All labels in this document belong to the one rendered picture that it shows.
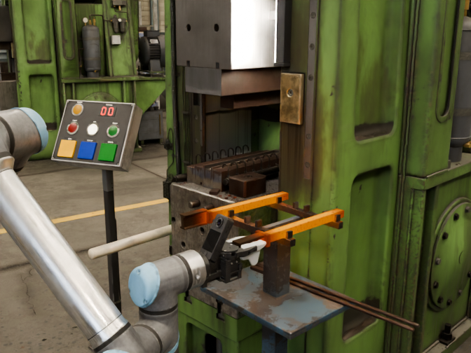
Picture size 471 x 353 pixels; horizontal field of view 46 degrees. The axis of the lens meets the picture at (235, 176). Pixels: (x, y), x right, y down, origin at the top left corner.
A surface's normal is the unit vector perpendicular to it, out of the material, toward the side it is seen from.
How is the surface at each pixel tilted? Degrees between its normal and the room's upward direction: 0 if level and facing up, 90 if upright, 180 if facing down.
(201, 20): 90
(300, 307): 0
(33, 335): 0
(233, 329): 90
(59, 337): 0
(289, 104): 90
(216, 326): 90
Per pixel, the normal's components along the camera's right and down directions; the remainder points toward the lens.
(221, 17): -0.71, 0.18
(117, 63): 0.47, 0.04
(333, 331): 0.70, 0.18
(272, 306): 0.00, -0.97
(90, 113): -0.29, -0.28
